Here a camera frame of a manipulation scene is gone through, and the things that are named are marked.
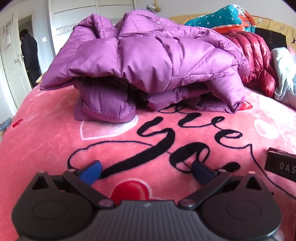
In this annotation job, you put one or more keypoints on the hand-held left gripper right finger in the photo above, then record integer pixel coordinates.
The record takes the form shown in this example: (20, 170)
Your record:
(201, 172)

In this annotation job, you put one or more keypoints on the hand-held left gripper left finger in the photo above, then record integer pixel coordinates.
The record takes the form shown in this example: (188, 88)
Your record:
(92, 172)

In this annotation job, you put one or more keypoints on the purple down jacket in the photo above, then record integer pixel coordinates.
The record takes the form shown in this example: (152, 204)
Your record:
(148, 58)

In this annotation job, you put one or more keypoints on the pink heart print blanket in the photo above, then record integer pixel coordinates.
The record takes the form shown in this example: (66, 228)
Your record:
(46, 139)

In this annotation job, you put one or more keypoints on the light blue down jacket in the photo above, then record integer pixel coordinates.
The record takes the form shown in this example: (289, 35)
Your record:
(285, 74)

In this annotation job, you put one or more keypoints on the pale blue plastic item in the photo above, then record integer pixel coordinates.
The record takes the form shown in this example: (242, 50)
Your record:
(5, 126)

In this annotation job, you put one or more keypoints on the dark red down jacket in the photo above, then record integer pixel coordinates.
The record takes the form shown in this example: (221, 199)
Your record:
(256, 53)

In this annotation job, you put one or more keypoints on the white room door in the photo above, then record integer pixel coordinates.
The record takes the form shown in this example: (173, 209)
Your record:
(11, 69)

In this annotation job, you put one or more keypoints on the yellow headboard cover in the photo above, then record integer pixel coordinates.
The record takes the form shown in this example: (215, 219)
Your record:
(277, 25)

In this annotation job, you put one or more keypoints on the teal and orange folded quilt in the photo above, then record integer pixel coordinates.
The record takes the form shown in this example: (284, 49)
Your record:
(215, 18)

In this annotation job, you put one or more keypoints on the white door hook rack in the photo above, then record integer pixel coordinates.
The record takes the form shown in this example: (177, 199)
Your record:
(8, 38)

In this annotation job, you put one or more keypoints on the white sliding door wardrobe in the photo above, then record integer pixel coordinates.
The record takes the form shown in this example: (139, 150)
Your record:
(69, 14)

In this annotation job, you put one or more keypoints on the white light switch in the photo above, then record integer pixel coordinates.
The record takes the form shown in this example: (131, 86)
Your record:
(44, 39)

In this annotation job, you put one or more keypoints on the hanging wall ornament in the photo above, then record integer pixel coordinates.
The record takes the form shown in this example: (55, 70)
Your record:
(153, 6)

